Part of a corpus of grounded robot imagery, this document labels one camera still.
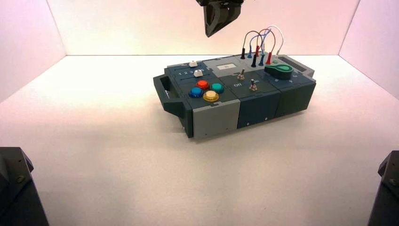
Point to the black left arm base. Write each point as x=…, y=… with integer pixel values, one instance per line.
x=18, y=193

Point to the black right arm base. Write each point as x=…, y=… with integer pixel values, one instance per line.
x=386, y=193

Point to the yellow round push button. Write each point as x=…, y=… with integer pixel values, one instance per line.
x=211, y=95

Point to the red round push button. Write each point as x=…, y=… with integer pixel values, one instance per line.
x=202, y=84

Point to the green rotary knob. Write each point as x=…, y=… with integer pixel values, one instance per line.
x=279, y=71

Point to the small white display screen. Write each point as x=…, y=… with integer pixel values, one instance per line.
x=226, y=66

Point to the blue round push button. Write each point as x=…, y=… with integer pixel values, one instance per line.
x=195, y=92

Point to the metal toggle switch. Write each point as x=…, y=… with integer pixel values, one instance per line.
x=240, y=75
x=252, y=85

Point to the small white slider knob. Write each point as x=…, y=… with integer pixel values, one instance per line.
x=193, y=63
x=197, y=73

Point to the dark teal grey control box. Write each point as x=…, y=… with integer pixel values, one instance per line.
x=215, y=120

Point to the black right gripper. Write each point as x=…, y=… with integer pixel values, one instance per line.
x=218, y=1

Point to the teal round push button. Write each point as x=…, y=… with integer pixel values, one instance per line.
x=217, y=88

